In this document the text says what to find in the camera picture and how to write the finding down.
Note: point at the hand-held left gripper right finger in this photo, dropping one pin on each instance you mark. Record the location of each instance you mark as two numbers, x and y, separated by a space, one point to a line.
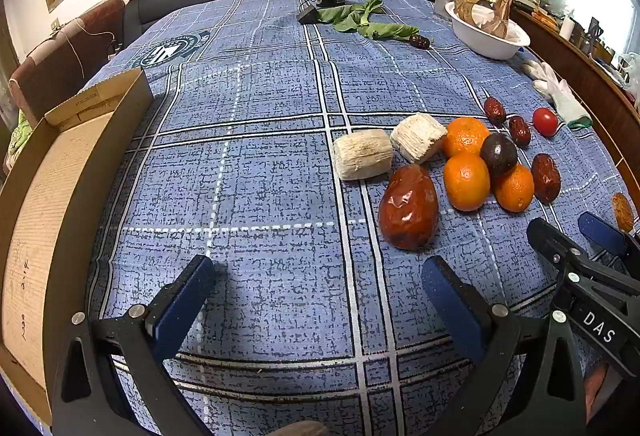
455 311

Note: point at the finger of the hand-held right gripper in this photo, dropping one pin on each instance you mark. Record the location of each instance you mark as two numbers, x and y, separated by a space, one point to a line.
547 238
600 233

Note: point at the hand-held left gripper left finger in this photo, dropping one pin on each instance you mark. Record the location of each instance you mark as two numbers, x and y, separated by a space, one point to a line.
182 311

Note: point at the orange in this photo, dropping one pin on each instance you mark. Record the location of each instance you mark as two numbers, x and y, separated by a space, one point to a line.
466 181
467 134
515 190

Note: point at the medium wrinkled red date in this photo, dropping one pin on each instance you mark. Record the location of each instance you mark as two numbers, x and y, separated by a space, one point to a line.
545 177

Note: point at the dark purple passion fruit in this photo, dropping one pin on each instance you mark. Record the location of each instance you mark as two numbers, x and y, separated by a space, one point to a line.
498 154

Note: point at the small red date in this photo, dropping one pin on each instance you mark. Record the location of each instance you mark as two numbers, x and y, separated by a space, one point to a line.
520 130
420 41
495 110

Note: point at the large glossy red date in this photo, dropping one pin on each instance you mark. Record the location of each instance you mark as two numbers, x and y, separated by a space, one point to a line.
408 207

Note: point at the red tomato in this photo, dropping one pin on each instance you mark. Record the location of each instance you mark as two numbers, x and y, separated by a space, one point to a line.
545 121

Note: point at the white cylindrical food chunk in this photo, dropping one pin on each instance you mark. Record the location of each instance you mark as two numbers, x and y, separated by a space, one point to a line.
417 136
362 156

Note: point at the brown cardboard box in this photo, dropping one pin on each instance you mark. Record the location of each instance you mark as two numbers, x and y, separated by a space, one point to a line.
40 226

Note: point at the orange brown dried fruit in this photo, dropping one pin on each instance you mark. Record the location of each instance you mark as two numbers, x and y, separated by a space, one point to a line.
622 211

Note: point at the white glove with green cuff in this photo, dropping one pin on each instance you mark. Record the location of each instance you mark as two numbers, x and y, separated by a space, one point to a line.
570 109

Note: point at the blue plaid cloth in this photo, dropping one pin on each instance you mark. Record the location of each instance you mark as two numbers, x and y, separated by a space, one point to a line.
270 196

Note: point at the wooden cabinet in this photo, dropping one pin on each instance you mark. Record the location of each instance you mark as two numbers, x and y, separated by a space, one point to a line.
595 81

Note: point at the white bowl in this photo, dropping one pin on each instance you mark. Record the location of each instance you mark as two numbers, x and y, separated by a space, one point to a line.
487 41

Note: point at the brown paper bag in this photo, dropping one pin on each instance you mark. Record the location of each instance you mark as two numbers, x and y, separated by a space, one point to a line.
487 11

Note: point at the green cloth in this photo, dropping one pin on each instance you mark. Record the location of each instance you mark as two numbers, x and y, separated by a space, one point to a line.
19 134

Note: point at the brown armchair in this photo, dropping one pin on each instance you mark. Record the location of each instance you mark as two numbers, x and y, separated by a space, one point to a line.
60 56

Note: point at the green leafy vegetable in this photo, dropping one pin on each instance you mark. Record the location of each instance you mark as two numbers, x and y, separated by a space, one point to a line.
367 19

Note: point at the black power adapter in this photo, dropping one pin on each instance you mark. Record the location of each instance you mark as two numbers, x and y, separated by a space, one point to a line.
306 15

